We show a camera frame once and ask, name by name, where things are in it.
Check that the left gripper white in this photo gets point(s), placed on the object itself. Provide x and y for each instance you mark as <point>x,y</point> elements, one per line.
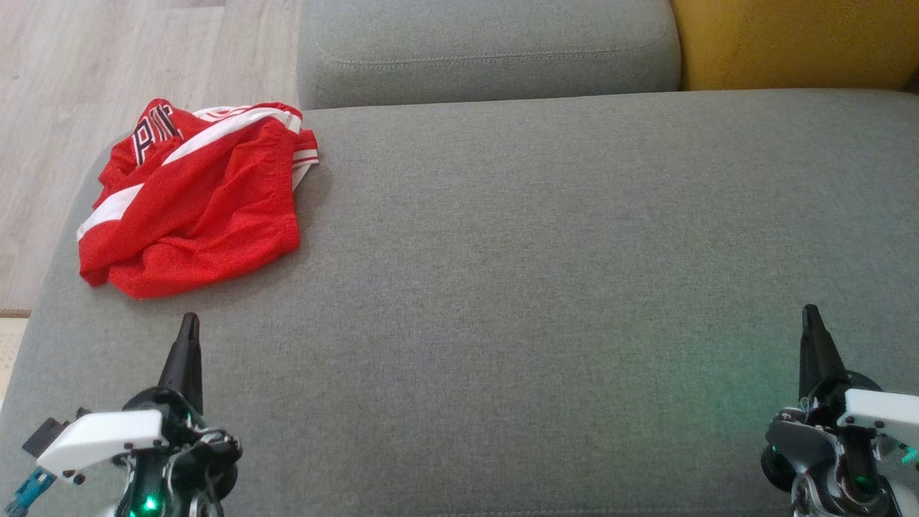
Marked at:
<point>108,438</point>

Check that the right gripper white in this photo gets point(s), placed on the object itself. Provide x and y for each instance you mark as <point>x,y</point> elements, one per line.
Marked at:
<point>833,445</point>

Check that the red shorts number 23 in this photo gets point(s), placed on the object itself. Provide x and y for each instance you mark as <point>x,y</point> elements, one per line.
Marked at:
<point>208,215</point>

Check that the beige floor rug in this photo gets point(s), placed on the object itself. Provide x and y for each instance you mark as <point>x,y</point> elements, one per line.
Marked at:
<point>8,352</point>

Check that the yellow sofa back cushion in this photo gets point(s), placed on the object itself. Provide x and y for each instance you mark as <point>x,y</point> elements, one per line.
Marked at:
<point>790,43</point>

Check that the large grey sofa ottoman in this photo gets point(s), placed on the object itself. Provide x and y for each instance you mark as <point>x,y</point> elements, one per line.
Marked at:
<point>502,287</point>

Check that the grey sofa seat cushion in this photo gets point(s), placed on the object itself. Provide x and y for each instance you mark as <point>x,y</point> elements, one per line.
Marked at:
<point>488,43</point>

